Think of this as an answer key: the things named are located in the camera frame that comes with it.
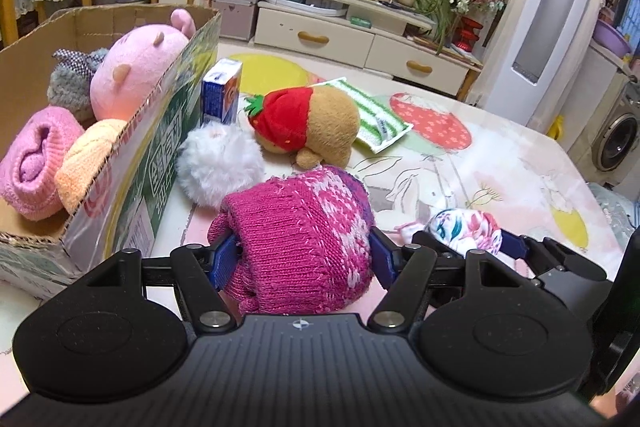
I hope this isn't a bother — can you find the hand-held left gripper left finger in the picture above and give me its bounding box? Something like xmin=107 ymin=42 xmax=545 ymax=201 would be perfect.
xmin=82 ymin=229 xmax=241 ymax=335

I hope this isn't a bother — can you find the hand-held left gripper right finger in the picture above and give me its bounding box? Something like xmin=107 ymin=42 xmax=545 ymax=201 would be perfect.
xmin=367 ymin=227 xmax=521 ymax=335

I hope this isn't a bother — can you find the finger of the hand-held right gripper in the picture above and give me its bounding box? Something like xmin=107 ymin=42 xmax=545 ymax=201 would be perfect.
xmin=411 ymin=231 xmax=437 ymax=253
xmin=500 ymin=231 xmax=608 ymax=283

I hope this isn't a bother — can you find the floral print cloth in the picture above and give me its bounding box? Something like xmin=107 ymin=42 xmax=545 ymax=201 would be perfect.
xmin=395 ymin=208 xmax=502 ymax=257

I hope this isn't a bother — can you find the magenta patterned knit hat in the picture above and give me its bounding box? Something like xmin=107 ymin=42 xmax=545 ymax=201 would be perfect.
xmin=207 ymin=165 xmax=375 ymax=315

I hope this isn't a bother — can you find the cardboard box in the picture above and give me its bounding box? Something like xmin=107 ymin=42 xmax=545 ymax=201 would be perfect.
xmin=0 ymin=2 xmax=223 ymax=300

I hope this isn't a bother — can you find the green striped cloth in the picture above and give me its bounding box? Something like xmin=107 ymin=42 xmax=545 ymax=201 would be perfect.
xmin=309 ymin=77 xmax=415 ymax=154

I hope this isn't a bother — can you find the brown bear plush red hat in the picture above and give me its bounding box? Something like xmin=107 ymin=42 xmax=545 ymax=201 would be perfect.
xmin=243 ymin=86 xmax=361 ymax=169

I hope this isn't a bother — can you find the blue and white carton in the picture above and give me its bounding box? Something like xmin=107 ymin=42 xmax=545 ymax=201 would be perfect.
xmin=200 ymin=58 xmax=244 ymax=126

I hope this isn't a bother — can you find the orange knit garment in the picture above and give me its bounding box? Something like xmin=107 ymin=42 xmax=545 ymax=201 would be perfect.
xmin=54 ymin=119 xmax=128 ymax=214

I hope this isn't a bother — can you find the pink knit garment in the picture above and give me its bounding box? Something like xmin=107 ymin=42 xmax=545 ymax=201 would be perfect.
xmin=0 ymin=106 xmax=86 ymax=222

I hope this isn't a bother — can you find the pink plush pig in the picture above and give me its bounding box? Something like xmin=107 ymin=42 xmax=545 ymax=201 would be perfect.
xmin=90 ymin=8 xmax=197 ymax=122

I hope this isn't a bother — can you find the grey-green knit hat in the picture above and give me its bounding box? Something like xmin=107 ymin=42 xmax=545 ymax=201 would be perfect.
xmin=47 ymin=48 xmax=110 ymax=124

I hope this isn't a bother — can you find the white fluffy plush ball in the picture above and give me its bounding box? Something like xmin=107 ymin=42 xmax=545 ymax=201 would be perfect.
xmin=176 ymin=123 xmax=266 ymax=208

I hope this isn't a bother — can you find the washing machine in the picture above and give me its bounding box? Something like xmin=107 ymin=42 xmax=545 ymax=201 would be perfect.
xmin=591 ymin=82 xmax=640 ymax=188

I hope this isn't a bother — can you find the red lantern ornament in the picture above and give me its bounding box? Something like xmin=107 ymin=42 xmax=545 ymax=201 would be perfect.
xmin=457 ymin=17 xmax=485 ymax=54

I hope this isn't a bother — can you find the purple plastic basin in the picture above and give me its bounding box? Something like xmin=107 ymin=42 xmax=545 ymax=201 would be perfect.
xmin=595 ymin=19 xmax=632 ymax=58

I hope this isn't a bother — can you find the cream television cabinet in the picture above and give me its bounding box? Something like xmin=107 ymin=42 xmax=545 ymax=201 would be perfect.
xmin=145 ymin=0 xmax=485 ymax=100

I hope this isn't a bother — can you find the potted green plant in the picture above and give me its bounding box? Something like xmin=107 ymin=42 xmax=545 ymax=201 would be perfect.
xmin=395 ymin=0 xmax=463 ymax=55

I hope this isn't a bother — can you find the white standing air conditioner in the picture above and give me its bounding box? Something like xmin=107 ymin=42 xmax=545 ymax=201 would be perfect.
xmin=480 ymin=0 xmax=608 ymax=122

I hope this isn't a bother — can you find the pink storage box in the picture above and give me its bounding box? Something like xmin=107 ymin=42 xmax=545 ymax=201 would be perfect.
xmin=212 ymin=0 xmax=261 ymax=42

